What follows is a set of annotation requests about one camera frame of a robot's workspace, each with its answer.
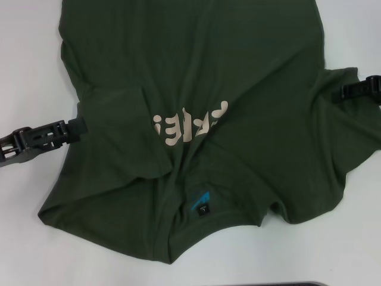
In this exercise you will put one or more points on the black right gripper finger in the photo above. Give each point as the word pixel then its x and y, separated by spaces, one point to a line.
pixel 345 93

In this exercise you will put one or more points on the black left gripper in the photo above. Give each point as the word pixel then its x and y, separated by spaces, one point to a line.
pixel 9 155

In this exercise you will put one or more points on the dark green printed t-shirt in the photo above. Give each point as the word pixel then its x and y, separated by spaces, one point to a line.
pixel 223 74

